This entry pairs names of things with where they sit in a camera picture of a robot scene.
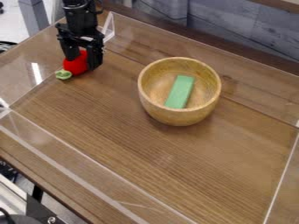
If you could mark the red plush strawberry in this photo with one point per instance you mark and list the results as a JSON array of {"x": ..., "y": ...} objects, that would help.
[{"x": 73, "y": 67}]

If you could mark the green rectangular block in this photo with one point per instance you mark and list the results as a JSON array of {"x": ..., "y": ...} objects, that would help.
[{"x": 180, "y": 92}]

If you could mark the clear acrylic corner bracket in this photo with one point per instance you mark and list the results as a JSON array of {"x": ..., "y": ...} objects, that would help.
[{"x": 108, "y": 28}]

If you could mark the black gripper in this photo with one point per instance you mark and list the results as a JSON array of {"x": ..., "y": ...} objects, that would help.
[{"x": 77, "y": 35}]

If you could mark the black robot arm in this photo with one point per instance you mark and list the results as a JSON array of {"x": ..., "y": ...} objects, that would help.
[{"x": 80, "y": 11}]

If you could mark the wooden bowl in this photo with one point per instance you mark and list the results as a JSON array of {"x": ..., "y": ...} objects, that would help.
[{"x": 155, "y": 82}]

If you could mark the clear acrylic tray wall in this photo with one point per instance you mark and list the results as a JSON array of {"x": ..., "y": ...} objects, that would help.
[{"x": 80, "y": 138}]

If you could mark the grey post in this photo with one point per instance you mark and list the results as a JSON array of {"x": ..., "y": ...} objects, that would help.
[{"x": 33, "y": 15}]

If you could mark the black metal table bracket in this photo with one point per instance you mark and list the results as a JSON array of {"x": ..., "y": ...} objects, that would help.
[{"x": 37, "y": 211}]

